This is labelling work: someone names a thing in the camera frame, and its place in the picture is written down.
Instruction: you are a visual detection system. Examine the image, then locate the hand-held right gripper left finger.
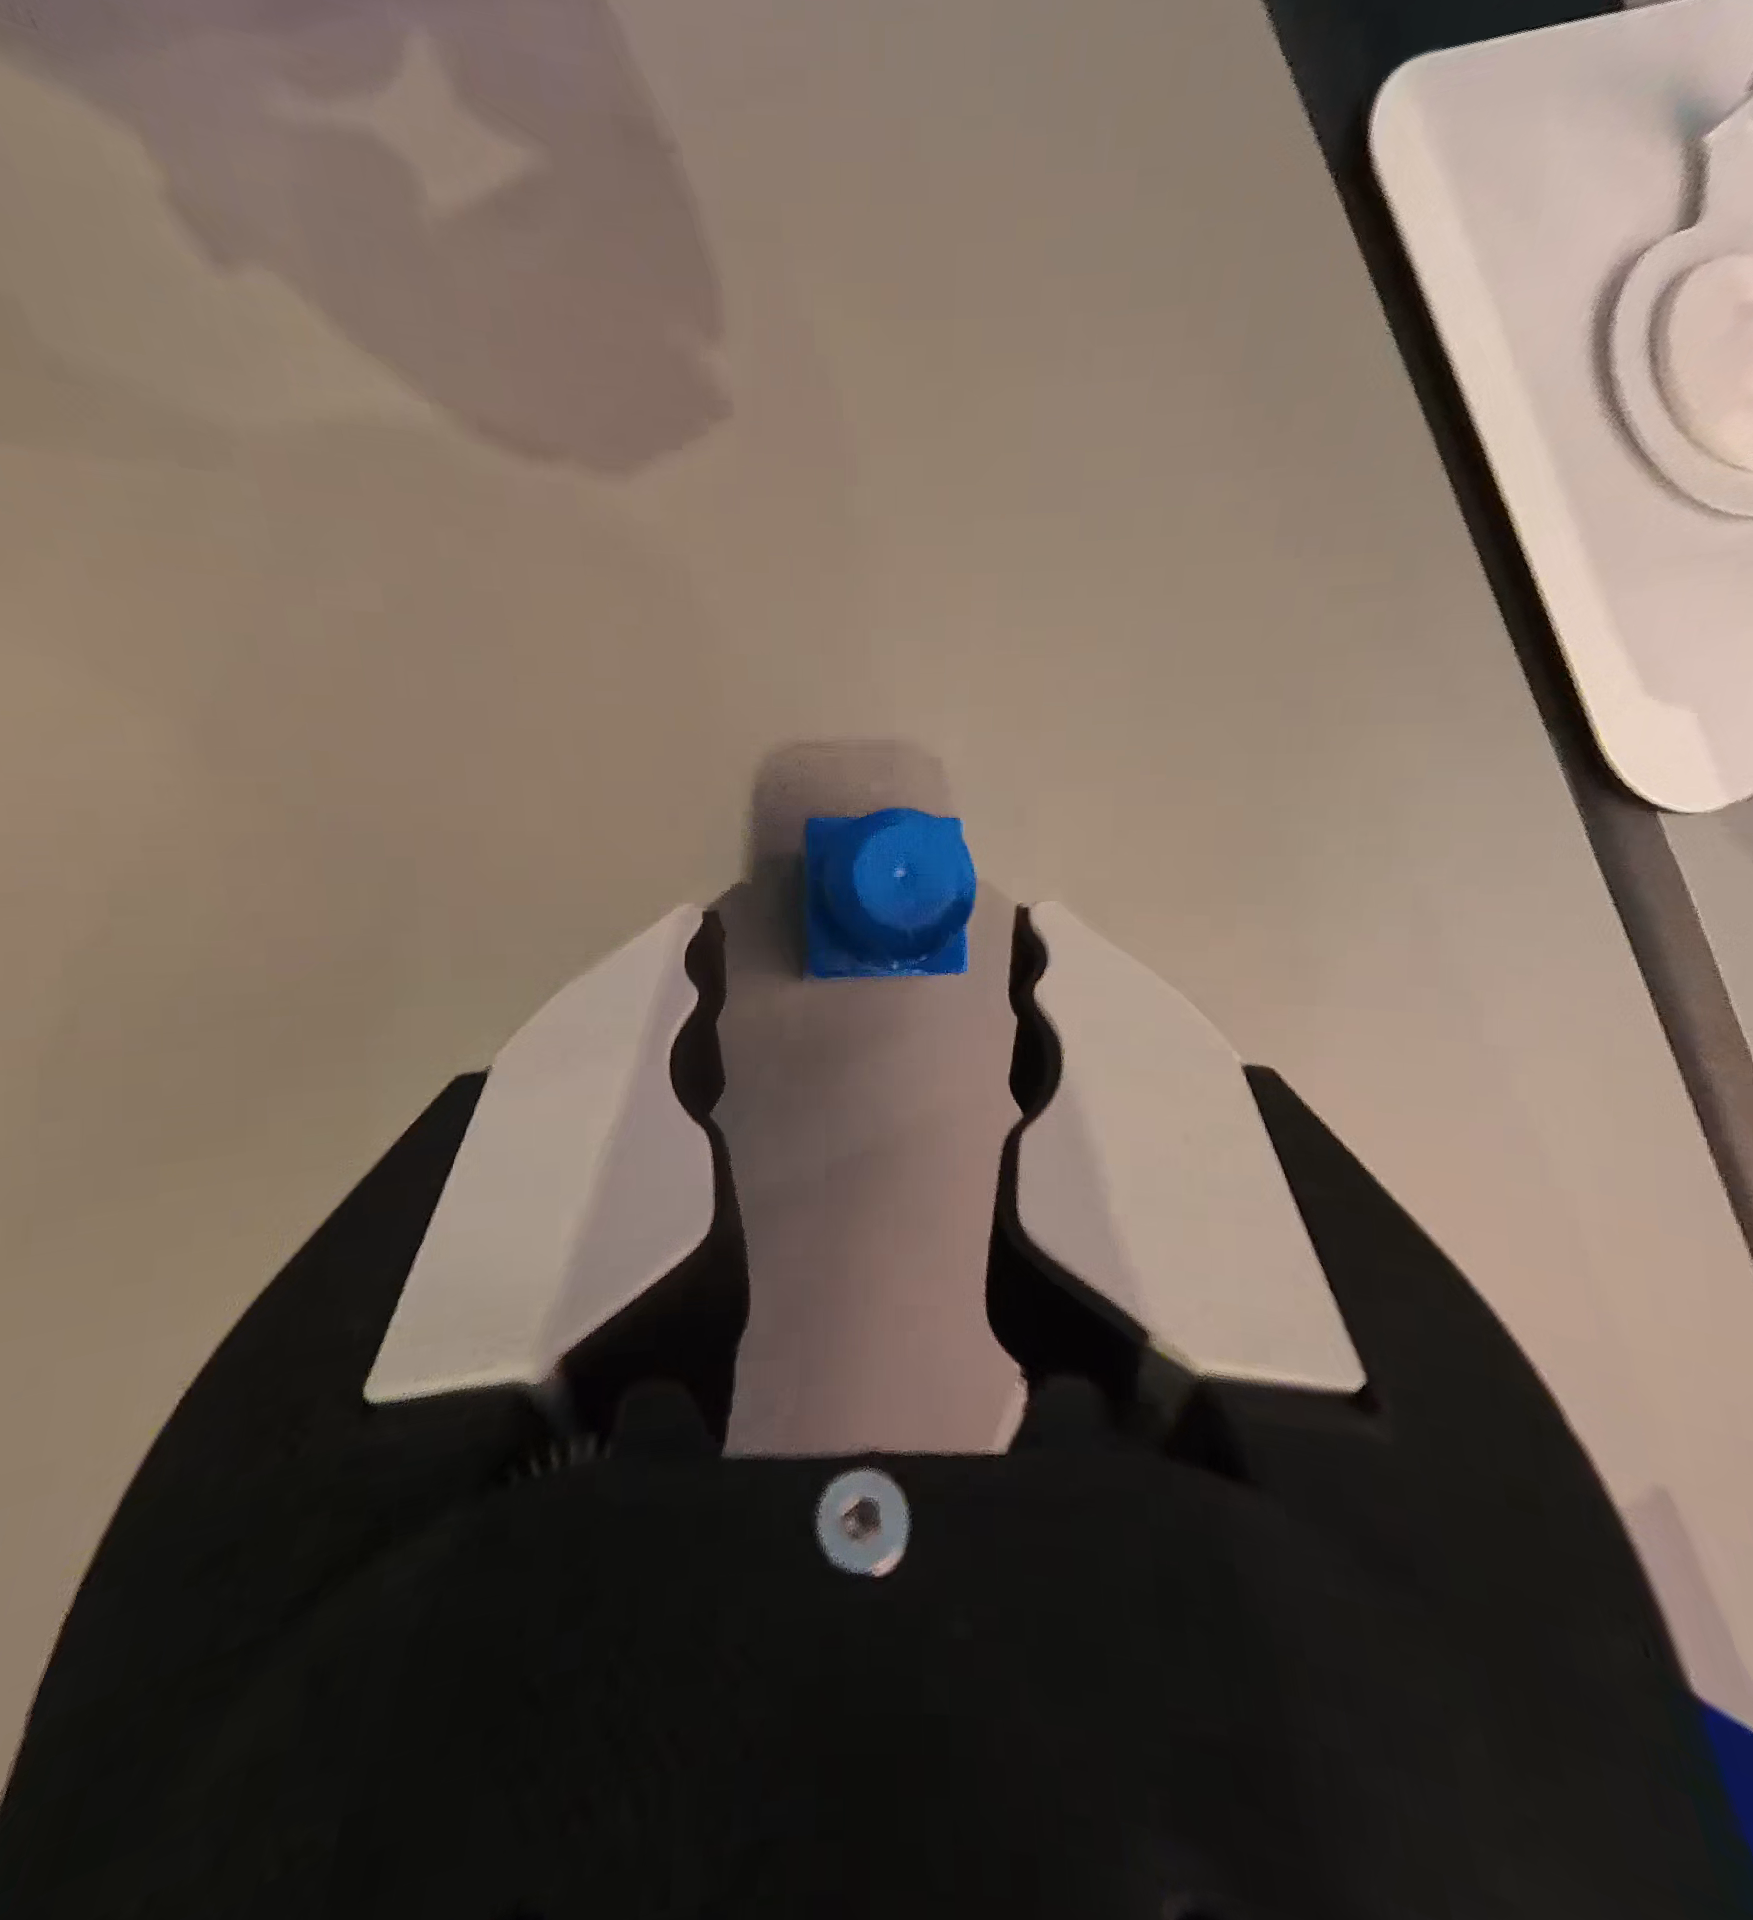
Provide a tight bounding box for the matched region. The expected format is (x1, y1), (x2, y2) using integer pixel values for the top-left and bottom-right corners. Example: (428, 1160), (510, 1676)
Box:
(362, 903), (751, 1448)

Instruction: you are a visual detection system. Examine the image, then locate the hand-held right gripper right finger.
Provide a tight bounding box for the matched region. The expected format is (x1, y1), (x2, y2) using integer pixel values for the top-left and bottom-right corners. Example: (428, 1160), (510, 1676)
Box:
(984, 899), (1367, 1448)

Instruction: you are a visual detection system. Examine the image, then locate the blue one-stud block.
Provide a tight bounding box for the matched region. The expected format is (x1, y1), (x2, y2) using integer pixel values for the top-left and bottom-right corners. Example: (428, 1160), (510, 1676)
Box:
(801, 804), (978, 980)

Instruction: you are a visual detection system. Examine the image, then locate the white stand base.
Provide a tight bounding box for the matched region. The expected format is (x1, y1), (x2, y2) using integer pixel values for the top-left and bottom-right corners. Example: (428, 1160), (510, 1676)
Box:
(1367, 0), (1753, 815)

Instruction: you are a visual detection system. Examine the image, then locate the metal poster bracket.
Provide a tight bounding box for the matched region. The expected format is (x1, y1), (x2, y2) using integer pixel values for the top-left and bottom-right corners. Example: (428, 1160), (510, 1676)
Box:
(1596, 0), (1753, 518)

